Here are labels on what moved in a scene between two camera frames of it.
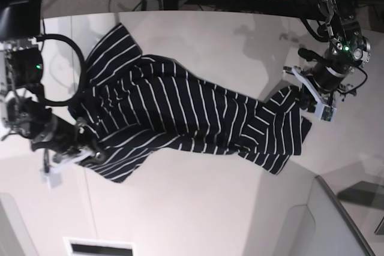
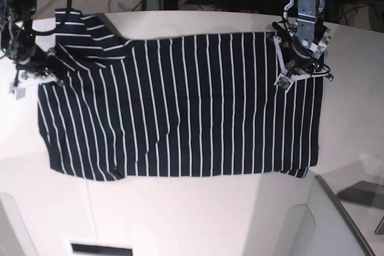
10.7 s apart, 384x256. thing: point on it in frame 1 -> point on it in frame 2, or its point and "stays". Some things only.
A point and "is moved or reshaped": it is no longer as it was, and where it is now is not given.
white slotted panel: (85, 247) stays
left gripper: (72, 148) -> (41, 63)
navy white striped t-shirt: (137, 102) is moved or reshaped
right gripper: (305, 99) -> (305, 67)
